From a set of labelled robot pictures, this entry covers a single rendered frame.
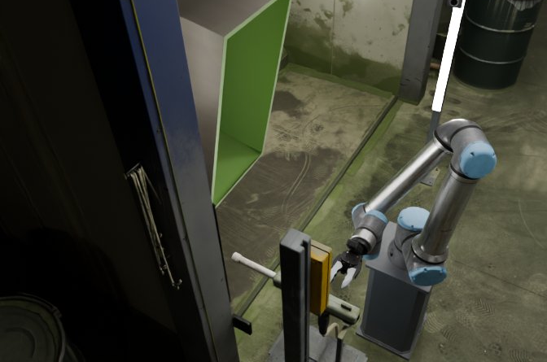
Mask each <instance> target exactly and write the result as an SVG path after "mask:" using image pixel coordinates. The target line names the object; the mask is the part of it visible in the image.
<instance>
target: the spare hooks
mask: <svg viewBox="0 0 547 362"><path fill-rule="evenodd" d="M143 161H144V160H143V159H140V160H138V161H137V163H135V164H133V165H132V167H131V168H129V170H127V171H124V172H122V176H123V178H124V179H125V180H126V179H127V177H129V175H130V176H131V177H132V178H133V183H134V185H135V188H136V190H137V193H138V197H139V202H140V204H141V207H142V213H143V215H144V218H145V221H146V225H147V229H148V233H149V235H150V238H151V243H152V246H153V248H154V252H155V256H156V259H157V262H158V265H159V268H160V271H161V272H162V275H164V272H163V270H162V269H168V274H169V277H170V281H171V284H172V286H173V288H174V289H177V290H179V286H178V287H175V286H174V285H180V284H181V283H182V280H181V279H180V280H179V282H177V283H176V282H174V281H173V279H172V276H171V273H170V271H169V268H168V264H167V261H166V259H165V258H169V255H167V256H165V255H164V248H163V247H162V246H161V244H160V239H159V238H161V237H162V233H160V235H159V234H158V233H157V230H156V227H155V222H154V220H153V216H152V213H151V206H150V202H149V198H148V193H147V184H146V179H147V181H148V183H149V185H150V186H151V188H152V189H153V191H154V194H155V196H156V197H157V198H158V200H159V202H160V204H161V201H160V199H159V197H158V195H157V193H156V192H155V190H154V188H153V186H152V184H151V182H150V180H149V179H148V177H147V175H146V173H145V171H144V169H143V167H142V165H141V163H142V162H143ZM138 165H139V166H140V167H139V166H138ZM134 171H136V172H137V173H138V175H139V178H140V181H141V183H142V189H143V192H142V189H141V186H140V184H139V181H138V178H137V174H136V173H135V172H134ZM126 176H127V177H126ZM145 178H146V179H145ZM137 183H138V185H137ZM138 187H139V189H140V192H141V195H142V199H143V202H144V203H145V206H146V209H147V213H148V216H149V220H150V223H151V226H150V224H149V221H148V219H147V214H146V212H145V209H144V206H143V203H142V200H141V197H140V193H139V190H138ZM143 194H144V195H143ZM144 197H145V198H144ZM155 240H156V241H155ZM154 244H155V245H154ZM156 244H157V245H156ZM158 251H159V253H158ZM161 253H162V255H161ZM160 257H161V258H164V262H165V265H164V266H163V265H161V263H160Z"/></svg>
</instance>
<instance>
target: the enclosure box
mask: <svg viewBox="0 0 547 362"><path fill-rule="evenodd" d="M177 7H178V11H179V16H180V21H181V26H182V35H183V40H184V44H185V49H186V58H187V62H188V68H189V73H190V81H191V86H192V91H193V95H194V100H195V110H196V114H197V119H198V124H199V132H200V137H201V142H202V147H203V156H204V160H205V165H206V170H207V175H208V184H209V189H210V194H211V198H212V203H214V204H215V208H217V206H218V205H219V204H220V203H221V202H222V200H223V199H224V198H225V197H226V196H227V195H228V193H229V192H230V191H231V190H232V189H233V188H234V187H235V186H236V185H237V184H238V182H239V181H240V180H241V179H242V178H243V176H244V175H245V174H246V173H247V172H248V171H249V169H250V168H251V167H252V166H253V165H254V163H255V162H256V161H257V160H258V159H259V158H260V157H261V156H262V155H263V153H264V148H265V140H266V135H267V131H268V126H269V118H270V113H271V109H272V105H273V100H274V91H275V87H276V83H277V78H278V69H279V65H280V61H281V56H282V48H283V43H284V39H285V34H286V30H287V21H288V17H289V12H290V8H291V0H177Z"/></svg>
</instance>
